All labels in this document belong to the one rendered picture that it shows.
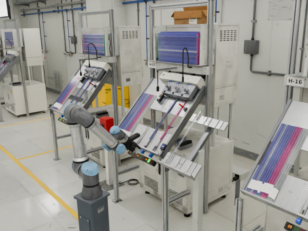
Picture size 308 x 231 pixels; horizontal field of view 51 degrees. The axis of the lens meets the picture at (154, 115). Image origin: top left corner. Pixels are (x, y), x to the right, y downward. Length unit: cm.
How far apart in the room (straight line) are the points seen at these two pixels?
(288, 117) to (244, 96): 210
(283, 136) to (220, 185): 127
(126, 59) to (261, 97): 173
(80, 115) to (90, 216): 71
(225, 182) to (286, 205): 143
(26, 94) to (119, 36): 345
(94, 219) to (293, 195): 130
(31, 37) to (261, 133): 469
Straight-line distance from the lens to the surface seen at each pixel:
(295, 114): 228
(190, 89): 276
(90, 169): 228
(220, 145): 312
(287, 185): 204
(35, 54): 693
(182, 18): 332
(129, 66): 402
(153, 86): 317
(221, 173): 325
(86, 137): 431
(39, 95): 704
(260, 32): 416
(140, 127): 291
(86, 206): 238
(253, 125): 435
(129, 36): 402
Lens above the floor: 170
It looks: 15 degrees down
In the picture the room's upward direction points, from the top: 1 degrees counter-clockwise
